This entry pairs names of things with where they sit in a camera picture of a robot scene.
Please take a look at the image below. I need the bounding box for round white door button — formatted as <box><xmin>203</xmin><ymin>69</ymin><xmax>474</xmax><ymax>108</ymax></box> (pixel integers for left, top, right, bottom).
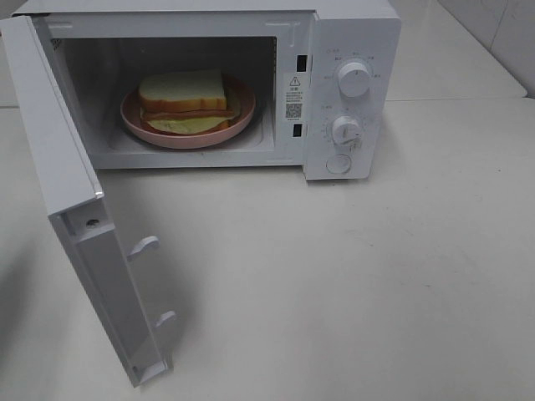
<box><xmin>326</xmin><ymin>155</ymin><xmax>351</xmax><ymax>175</ymax></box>

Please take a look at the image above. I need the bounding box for pink round plate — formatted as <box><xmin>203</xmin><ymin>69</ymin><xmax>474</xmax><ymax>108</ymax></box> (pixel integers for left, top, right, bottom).
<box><xmin>120</xmin><ymin>74</ymin><xmax>257</xmax><ymax>150</ymax></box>

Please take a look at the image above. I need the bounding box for white bread sandwich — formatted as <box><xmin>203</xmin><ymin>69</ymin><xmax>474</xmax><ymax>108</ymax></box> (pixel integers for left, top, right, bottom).
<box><xmin>137</xmin><ymin>69</ymin><xmax>242</xmax><ymax>135</ymax></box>

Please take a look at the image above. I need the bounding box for white microwave door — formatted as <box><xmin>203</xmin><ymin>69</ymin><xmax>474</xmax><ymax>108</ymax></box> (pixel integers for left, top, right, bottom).
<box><xmin>1</xmin><ymin>16</ymin><xmax>171</xmax><ymax>387</ymax></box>

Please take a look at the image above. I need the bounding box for lower white timer knob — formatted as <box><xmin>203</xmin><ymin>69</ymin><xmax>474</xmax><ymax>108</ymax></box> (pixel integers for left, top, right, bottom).
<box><xmin>331</xmin><ymin>116</ymin><xmax>363</xmax><ymax>146</ymax></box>

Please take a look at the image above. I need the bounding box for white warning label sticker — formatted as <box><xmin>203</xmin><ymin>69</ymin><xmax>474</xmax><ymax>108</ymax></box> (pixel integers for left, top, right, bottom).
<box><xmin>283</xmin><ymin>73</ymin><xmax>308</xmax><ymax>121</ymax></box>

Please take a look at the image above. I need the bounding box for white microwave oven body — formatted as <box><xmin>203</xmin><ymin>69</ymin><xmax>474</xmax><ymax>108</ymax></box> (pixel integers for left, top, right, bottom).
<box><xmin>9</xmin><ymin>1</ymin><xmax>401</xmax><ymax>180</ymax></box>

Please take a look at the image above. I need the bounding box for upper white power knob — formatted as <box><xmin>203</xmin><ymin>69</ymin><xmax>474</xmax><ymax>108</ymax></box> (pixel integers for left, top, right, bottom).
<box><xmin>337</xmin><ymin>60</ymin><xmax>371</xmax><ymax>98</ymax></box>

